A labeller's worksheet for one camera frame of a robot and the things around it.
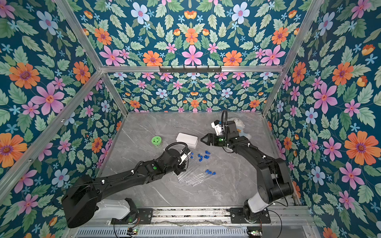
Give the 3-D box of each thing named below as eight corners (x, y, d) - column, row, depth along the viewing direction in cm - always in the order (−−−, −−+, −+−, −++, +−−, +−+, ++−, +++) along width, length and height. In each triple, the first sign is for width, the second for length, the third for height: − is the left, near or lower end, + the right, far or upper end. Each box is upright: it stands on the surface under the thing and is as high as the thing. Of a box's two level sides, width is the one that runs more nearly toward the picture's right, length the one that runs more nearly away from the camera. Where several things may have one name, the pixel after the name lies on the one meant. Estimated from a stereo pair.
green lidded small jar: (151, 148, 101) (149, 144, 97) (153, 139, 106) (152, 135, 102) (162, 148, 101) (160, 144, 97) (163, 139, 106) (162, 135, 102)
